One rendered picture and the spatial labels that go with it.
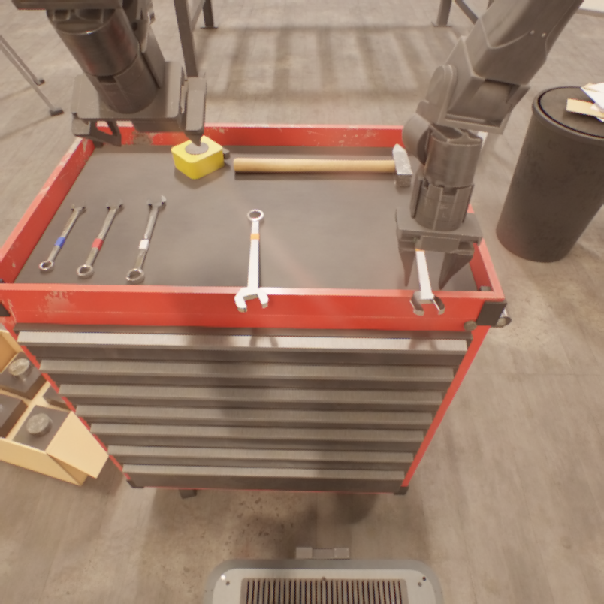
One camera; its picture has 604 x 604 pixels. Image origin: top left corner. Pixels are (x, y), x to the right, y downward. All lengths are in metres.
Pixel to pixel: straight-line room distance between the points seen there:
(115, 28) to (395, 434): 0.77
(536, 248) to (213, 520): 1.67
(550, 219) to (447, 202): 1.56
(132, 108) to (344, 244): 0.38
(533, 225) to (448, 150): 1.61
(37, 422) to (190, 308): 0.96
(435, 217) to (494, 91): 0.14
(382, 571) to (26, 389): 1.16
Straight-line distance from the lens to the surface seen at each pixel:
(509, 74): 0.51
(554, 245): 2.20
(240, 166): 0.89
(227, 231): 0.77
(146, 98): 0.50
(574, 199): 2.04
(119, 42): 0.45
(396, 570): 1.17
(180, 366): 0.74
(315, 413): 0.84
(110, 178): 0.95
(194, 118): 0.51
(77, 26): 0.44
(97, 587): 1.51
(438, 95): 0.52
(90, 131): 0.55
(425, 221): 0.57
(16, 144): 3.30
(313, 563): 1.16
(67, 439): 1.43
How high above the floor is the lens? 1.39
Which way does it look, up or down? 49 degrees down
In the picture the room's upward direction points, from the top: straight up
